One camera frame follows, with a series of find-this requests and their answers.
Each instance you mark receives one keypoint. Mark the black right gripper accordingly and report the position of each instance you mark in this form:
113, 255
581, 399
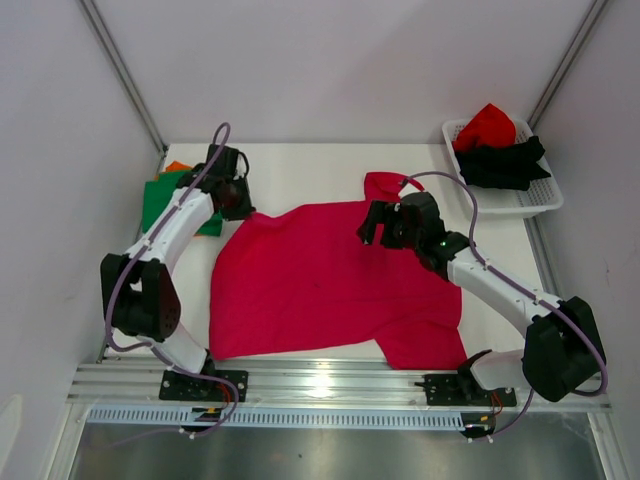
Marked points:
386, 225

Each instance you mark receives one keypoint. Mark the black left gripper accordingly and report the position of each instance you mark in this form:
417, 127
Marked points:
245, 210

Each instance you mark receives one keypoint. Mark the pink t shirt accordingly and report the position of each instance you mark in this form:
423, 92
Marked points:
304, 281

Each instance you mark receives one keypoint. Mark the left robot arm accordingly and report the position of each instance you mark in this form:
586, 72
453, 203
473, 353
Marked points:
140, 302

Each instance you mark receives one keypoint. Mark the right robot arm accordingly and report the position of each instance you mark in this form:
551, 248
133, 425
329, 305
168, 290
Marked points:
562, 348

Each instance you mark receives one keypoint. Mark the orange folded t shirt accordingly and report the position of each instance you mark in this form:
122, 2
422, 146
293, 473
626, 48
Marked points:
173, 167

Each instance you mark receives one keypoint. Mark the green folded t shirt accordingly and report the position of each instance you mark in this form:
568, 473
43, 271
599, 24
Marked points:
157, 195

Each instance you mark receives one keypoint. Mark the white plastic basket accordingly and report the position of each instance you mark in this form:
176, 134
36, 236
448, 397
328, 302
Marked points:
542, 196

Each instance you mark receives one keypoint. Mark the black t shirt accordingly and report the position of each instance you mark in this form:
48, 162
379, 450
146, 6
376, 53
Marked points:
510, 168

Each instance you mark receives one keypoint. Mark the red t shirt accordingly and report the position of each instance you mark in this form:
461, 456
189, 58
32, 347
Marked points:
489, 127

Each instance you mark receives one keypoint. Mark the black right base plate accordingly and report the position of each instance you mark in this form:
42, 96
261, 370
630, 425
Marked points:
453, 389

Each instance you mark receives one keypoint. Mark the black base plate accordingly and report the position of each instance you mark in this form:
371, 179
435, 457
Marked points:
179, 387
453, 389

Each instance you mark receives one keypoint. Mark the left aluminium corner post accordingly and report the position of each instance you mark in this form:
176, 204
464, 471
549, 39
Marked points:
108, 45

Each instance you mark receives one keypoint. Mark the aluminium corner post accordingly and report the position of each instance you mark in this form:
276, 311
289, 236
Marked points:
108, 45
577, 44

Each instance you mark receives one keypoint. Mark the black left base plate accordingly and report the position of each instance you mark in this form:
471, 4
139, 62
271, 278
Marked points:
179, 387

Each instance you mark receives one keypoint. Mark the aluminium front rail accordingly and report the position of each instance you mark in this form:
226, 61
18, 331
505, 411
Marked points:
273, 383

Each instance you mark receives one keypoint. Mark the white slotted cable duct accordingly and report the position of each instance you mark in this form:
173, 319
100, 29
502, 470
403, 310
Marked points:
412, 420

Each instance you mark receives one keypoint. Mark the right aluminium corner post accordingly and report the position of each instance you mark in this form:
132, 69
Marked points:
577, 44

